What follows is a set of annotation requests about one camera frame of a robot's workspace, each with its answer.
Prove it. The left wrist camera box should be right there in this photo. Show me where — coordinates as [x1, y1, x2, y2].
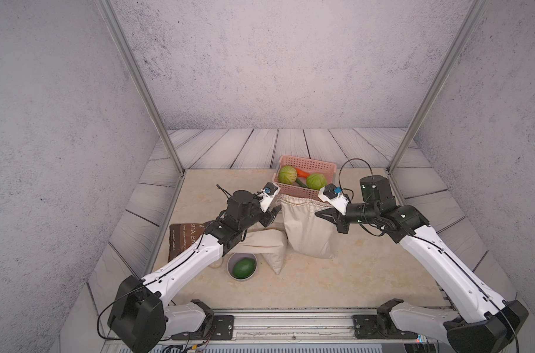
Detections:
[257, 182, 281, 213]

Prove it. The brown kettle chips bag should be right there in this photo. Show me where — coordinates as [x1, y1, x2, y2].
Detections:
[168, 223, 206, 261]

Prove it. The grey bowl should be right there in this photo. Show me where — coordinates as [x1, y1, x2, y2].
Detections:
[227, 253, 258, 281]

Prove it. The aluminium frame post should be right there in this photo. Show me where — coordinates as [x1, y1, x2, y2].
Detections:
[96, 0, 186, 176]
[387, 0, 488, 174]

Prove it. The orange carrot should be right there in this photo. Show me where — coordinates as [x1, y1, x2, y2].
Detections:
[295, 168, 310, 179]

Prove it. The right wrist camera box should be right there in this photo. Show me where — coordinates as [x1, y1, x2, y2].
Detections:
[318, 183, 350, 216]

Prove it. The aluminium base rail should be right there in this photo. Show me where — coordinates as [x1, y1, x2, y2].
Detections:
[100, 308, 493, 353]

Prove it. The left aluminium frame post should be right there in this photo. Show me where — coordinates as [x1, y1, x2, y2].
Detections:
[96, 0, 186, 176]

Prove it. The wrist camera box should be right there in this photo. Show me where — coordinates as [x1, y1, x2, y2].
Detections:
[318, 183, 350, 216]
[257, 182, 281, 213]

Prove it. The left green cabbage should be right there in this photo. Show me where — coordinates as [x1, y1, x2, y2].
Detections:
[278, 166, 298, 185]

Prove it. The green avocado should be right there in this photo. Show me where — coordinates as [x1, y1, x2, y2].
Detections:
[232, 257, 256, 279]

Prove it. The right aluminium frame post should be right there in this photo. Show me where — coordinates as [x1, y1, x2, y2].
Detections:
[387, 0, 488, 174]

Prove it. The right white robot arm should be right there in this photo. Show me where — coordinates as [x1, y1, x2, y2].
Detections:
[315, 176, 529, 352]

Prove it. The pink plastic basket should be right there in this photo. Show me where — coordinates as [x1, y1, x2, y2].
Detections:
[272, 155, 337, 201]

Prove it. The green cabbage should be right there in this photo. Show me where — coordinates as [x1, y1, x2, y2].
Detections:
[278, 166, 298, 185]
[307, 173, 328, 191]

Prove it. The right green cabbage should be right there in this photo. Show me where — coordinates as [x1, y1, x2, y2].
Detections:
[307, 173, 328, 191]

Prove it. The beige cloth bag front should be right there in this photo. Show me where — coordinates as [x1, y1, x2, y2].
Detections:
[229, 229, 288, 275]

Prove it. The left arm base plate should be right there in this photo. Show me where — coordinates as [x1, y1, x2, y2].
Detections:
[170, 315, 235, 341]

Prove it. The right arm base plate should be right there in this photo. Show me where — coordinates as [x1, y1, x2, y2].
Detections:
[352, 299, 418, 340]

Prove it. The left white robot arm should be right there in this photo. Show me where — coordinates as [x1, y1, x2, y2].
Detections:
[108, 182, 280, 352]

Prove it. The green cucumber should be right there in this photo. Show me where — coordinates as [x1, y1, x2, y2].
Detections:
[295, 178, 309, 189]

